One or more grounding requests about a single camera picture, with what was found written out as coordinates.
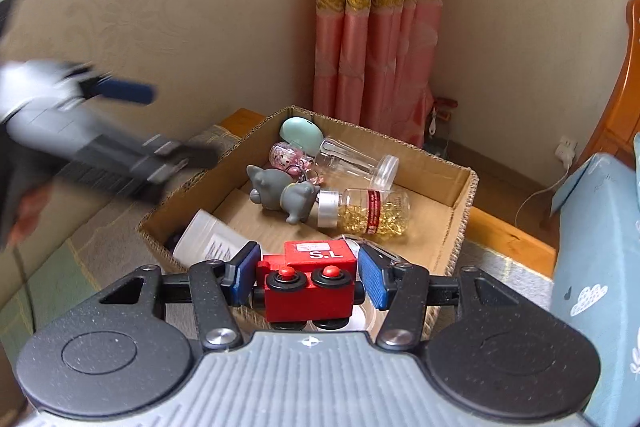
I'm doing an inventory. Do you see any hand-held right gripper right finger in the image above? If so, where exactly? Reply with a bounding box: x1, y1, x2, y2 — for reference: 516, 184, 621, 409
358, 246, 531, 350

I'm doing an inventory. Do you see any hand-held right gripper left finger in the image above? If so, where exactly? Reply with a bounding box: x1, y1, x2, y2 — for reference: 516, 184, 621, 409
100, 242, 262, 350

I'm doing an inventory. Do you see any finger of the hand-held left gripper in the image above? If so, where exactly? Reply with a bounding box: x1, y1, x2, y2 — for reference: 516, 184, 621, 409
82, 74, 157, 106
132, 134, 221, 188

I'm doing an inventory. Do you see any frosted white labelled bottle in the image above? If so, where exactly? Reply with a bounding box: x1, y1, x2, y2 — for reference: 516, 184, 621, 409
172, 208, 258, 268

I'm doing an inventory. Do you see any red toy train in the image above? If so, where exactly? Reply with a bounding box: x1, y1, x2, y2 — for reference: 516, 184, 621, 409
252, 241, 366, 333

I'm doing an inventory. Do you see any silver-lid jar of gold capsules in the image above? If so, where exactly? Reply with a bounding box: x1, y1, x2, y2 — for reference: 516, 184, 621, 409
317, 188, 412, 240

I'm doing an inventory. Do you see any cardboard box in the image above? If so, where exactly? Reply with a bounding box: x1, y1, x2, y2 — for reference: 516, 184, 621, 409
137, 105, 480, 343

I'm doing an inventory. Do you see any grey cat toy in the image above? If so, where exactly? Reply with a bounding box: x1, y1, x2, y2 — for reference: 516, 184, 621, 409
246, 164, 321, 225

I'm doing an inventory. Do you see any pink capsule keychain toy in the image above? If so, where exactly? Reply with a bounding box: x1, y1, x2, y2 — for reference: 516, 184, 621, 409
269, 142, 326, 185

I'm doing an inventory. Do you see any mint green case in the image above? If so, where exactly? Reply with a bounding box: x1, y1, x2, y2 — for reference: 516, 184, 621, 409
279, 117, 321, 152

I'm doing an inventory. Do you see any clear plastic jar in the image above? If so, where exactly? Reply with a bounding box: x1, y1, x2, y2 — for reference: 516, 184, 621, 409
314, 136, 401, 188

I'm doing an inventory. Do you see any plaid grey green blanket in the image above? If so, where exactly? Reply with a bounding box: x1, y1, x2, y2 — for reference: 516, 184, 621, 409
0, 122, 556, 408

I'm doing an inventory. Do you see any light blue printed quilt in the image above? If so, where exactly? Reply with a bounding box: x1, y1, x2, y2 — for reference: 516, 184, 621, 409
550, 132, 640, 427

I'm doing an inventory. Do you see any pink curtain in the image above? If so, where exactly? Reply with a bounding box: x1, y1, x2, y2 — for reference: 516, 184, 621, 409
312, 0, 446, 148

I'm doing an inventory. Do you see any wooden headboard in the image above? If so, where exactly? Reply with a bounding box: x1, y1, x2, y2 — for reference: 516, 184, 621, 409
582, 0, 640, 168

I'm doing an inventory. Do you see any white cable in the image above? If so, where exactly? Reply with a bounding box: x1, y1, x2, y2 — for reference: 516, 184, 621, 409
515, 157, 576, 220

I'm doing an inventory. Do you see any white wall plug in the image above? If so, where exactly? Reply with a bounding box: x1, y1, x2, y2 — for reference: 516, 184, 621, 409
555, 136, 578, 162

